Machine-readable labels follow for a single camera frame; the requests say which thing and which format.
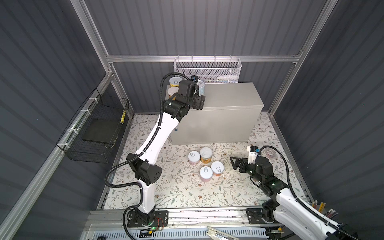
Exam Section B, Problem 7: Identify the blue can white lid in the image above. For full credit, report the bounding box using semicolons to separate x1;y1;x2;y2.
198;80;205;96

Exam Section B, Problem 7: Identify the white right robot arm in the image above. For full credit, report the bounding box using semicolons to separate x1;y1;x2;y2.
230;156;359;240

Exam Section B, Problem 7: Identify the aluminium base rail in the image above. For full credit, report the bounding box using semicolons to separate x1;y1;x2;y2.
86;205;310;240

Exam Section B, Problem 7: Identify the yellow tag on basket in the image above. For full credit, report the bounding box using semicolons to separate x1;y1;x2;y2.
120;110;126;125

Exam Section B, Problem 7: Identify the orange can pull-tab lid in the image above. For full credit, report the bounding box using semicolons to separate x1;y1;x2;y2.
211;161;225;176

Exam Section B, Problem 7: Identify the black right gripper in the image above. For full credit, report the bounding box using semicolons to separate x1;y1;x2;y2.
230;155;263;185

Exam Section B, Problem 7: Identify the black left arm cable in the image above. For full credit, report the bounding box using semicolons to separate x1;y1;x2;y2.
104;72;193;240

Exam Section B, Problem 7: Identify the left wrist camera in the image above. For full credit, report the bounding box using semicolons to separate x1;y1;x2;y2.
191;75;199;83

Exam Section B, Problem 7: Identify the pink can white lid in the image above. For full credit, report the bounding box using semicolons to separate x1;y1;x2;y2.
188;151;201;166

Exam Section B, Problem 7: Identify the grey metal cabinet box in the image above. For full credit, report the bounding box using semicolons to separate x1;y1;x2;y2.
170;83;264;145

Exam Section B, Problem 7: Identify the white wire mesh basket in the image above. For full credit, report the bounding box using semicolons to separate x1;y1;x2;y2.
173;58;242;84

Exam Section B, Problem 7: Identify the orange green can plastic lid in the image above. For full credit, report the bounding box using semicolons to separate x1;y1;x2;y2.
200;147;213;164

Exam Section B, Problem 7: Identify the black wire basket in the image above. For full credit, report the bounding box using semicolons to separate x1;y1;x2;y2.
57;90;130;164

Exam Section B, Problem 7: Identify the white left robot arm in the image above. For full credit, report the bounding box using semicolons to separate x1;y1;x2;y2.
127;80;205;225

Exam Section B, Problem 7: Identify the yellow orange can plastic lid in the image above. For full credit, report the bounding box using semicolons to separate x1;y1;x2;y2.
167;87;179;98

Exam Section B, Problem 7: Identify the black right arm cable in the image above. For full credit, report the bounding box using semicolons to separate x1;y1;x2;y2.
259;145;361;240

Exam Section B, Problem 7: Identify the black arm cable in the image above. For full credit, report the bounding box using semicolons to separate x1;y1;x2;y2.
104;72;193;240
259;145;361;240

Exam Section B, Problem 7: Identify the yellow can pull-tab lid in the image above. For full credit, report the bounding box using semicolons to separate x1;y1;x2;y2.
169;77;183;88

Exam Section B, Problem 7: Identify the pink can pull-tab lid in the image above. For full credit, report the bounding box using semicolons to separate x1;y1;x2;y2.
200;166;213;182

